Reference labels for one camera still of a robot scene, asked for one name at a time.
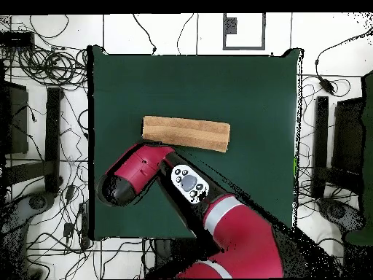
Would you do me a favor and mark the black pedestal base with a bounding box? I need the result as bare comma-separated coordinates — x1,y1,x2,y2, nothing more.
152,238,211,269

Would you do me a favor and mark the black box device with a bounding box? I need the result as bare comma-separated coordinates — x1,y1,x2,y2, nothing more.
0,31,35,49

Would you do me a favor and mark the black coiled cable bundle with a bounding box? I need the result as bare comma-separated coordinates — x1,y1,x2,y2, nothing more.
17,46,88,88

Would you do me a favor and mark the black power strip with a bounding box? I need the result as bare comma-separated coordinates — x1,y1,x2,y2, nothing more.
78,201,90,249

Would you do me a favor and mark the grey chair base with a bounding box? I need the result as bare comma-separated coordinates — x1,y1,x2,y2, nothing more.
0,190,57,279
316,197,366,233

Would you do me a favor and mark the grey floor frame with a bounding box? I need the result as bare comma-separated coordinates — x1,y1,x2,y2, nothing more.
222,12,267,51

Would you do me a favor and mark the tan terry towel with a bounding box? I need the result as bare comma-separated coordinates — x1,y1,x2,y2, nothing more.
141,115,232,153

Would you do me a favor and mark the dark green table cloth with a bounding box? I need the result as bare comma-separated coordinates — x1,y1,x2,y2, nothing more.
87,44,304,241

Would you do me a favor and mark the black floor cable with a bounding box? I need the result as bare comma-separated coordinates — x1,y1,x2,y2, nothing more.
132,13,157,55
176,12,195,55

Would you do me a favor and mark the black power adapter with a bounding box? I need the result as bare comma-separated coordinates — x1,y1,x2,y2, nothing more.
318,76,336,95

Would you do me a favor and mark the black stand base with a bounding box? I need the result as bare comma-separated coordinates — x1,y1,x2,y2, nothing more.
4,86,63,195
310,96,364,199

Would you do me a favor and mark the black box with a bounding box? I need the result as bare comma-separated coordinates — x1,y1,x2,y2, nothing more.
0,80,29,155
331,97,365,176

